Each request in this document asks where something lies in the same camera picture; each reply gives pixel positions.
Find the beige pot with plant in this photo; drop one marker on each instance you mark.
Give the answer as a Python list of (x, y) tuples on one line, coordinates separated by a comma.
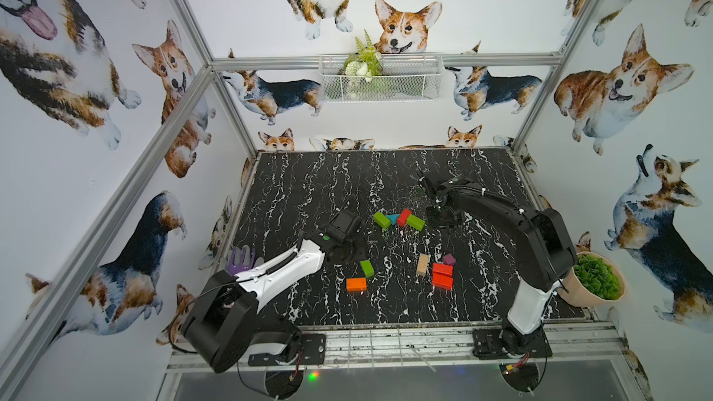
[(593, 281)]

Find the green fern with flower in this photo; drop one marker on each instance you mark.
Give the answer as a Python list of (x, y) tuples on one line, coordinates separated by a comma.
[(362, 67)]

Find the natural wood block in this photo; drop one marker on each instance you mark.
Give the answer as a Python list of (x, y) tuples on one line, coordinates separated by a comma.
[(423, 265)]

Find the white wire basket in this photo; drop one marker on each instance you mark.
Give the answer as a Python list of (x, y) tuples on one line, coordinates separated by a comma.
[(404, 78)]

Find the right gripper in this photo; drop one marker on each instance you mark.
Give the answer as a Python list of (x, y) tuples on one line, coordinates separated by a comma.
[(434, 223)]

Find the orange block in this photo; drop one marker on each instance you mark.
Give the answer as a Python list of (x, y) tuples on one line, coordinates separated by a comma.
[(356, 285)]

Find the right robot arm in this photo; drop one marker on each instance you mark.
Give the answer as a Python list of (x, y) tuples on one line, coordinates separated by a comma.
[(543, 251)]

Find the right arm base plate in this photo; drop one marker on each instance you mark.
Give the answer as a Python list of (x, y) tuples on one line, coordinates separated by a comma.
[(509, 343)]

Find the teal triangle block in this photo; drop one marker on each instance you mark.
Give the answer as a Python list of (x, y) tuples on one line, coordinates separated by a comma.
[(393, 218)]

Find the red block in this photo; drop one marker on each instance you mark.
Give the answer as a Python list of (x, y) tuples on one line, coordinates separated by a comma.
[(443, 269), (402, 219), (442, 282)]

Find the purple block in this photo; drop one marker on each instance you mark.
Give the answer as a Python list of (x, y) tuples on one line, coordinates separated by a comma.
[(449, 259)]

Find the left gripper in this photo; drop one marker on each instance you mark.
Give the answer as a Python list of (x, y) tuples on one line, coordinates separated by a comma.
[(346, 248)]

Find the green block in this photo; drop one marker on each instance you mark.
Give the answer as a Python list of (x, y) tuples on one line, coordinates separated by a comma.
[(367, 268), (415, 222), (381, 220)]

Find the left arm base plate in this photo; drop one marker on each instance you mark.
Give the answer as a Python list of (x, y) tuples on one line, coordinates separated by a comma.
[(286, 349)]

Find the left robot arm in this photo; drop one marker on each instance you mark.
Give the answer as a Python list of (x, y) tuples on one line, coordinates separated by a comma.
[(226, 322)]

